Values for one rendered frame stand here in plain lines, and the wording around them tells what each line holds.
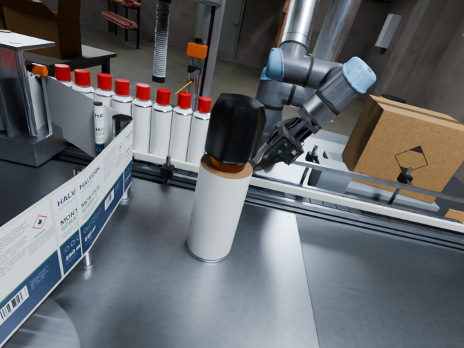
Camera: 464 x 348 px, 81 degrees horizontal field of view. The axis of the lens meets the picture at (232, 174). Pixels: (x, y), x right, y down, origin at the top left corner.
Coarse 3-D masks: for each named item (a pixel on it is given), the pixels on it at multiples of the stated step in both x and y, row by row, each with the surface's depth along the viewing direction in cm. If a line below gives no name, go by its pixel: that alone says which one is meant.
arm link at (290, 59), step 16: (304, 0) 69; (288, 16) 70; (304, 16) 68; (288, 32) 68; (304, 32) 68; (272, 48) 68; (288, 48) 67; (304, 48) 68; (272, 64) 67; (288, 64) 66; (304, 64) 66; (288, 80) 69; (304, 80) 68
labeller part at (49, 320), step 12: (48, 300) 38; (36, 312) 36; (48, 312) 36; (60, 312) 36; (24, 324) 34; (36, 324) 35; (48, 324) 35; (60, 324) 35; (72, 324) 36; (12, 336) 33; (24, 336) 33; (36, 336) 34; (48, 336) 34; (60, 336) 34; (72, 336) 34
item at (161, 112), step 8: (160, 88) 67; (160, 96) 66; (168, 96) 67; (160, 104) 67; (168, 104) 68; (152, 112) 69; (160, 112) 67; (168, 112) 68; (152, 120) 69; (160, 120) 68; (168, 120) 70; (152, 128) 70; (160, 128) 70; (168, 128) 71; (152, 136) 71; (160, 136) 71; (168, 136) 72; (152, 144) 72; (160, 144) 72; (168, 144) 74; (152, 152) 73; (160, 152) 73
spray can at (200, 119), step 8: (200, 104) 68; (208, 104) 68; (200, 112) 69; (208, 112) 69; (192, 120) 70; (200, 120) 69; (208, 120) 69; (192, 128) 71; (200, 128) 70; (192, 136) 72; (200, 136) 71; (192, 144) 72; (200, 144) 72; (192, 152) 73; (200, 152) 74; (192, 160) 75
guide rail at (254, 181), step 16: (144, 160) 73; (160, 160) 73; (176, 160) 73; (288, 192) 74; (304, 192) 74; (320, 192) 74; (368, 208) 74; (384, 208) 74; (432, 224) 75; (448, 224) 75
